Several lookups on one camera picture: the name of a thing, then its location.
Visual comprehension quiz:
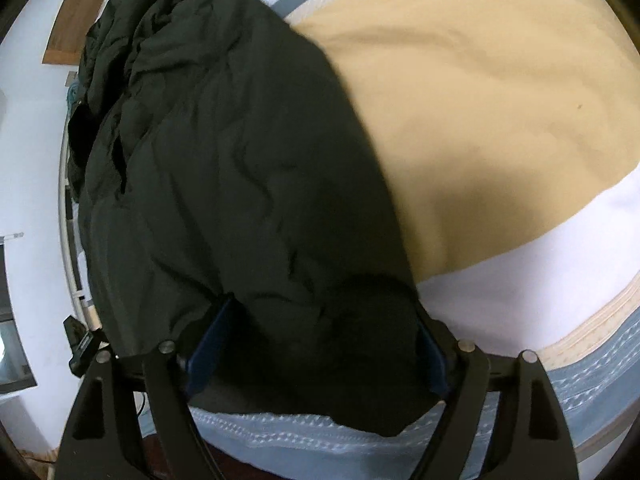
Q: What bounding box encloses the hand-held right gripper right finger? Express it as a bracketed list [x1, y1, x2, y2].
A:
[410, 316, 584, 480]

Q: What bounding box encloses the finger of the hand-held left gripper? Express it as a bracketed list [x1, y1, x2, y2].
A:
[62, 315, 107, 377]

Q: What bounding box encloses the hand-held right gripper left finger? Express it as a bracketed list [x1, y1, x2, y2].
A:
[57, 292, 237, 480]

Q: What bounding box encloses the black puffer coat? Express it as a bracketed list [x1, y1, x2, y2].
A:
[66, 0, 452, 438]

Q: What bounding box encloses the white shelf unit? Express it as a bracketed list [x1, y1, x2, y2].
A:
[58, 120, 98, 323]

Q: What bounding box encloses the teal cloth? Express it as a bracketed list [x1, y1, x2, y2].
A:
[65, 72, 85, 113]

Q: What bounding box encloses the striped bed sheet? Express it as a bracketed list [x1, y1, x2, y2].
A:
[100, 0, 640, 480]

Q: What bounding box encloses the wooden headboard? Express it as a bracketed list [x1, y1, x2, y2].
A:
[42, 0, 124, 66]

